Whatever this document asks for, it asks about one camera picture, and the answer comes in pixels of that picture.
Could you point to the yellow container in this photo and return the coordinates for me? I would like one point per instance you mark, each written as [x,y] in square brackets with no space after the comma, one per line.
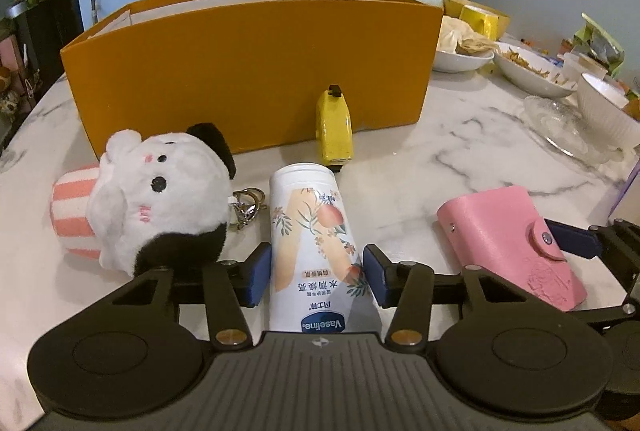
[480,18]

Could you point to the pink leather card holder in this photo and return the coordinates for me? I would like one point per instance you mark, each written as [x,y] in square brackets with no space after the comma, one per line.
[495,236]

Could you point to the white ribbed bowl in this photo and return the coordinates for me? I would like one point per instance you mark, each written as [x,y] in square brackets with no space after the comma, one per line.
[607,116]

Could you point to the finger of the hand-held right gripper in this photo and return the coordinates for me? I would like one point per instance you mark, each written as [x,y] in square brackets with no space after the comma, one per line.
[570,238]
[610,316]

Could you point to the clear glass plate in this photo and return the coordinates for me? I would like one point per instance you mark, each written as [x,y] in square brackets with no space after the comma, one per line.
[565,126]

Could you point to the white cup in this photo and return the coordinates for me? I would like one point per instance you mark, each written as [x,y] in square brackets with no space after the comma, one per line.
[582,66]

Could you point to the white bowl with food scraps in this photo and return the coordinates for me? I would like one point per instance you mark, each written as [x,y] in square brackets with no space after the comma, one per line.
[530,71]

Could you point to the green snack packet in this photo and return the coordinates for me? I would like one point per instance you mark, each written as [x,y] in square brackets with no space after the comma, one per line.
[600,43]

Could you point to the orange cardboard box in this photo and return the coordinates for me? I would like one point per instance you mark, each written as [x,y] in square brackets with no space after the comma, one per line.
[250,61]

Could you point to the white bowl with dumpling wrappers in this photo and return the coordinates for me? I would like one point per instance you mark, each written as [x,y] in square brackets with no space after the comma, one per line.
[460,51]

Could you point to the white lotion tube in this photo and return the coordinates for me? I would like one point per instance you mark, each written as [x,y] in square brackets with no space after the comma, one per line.
[310,231]

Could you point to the dark sideboard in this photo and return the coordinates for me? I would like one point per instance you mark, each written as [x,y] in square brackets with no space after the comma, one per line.
[45,31]

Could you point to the white panda plush toy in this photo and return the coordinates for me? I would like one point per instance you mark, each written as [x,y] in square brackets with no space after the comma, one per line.
[145,191]

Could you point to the yellow banana-shaped toy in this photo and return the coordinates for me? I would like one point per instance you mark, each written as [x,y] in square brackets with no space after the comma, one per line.
[334,126]

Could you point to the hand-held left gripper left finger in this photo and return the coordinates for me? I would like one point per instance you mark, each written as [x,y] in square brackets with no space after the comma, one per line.
[260,273]

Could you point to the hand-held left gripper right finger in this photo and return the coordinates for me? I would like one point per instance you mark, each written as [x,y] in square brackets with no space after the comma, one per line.
[377,276]

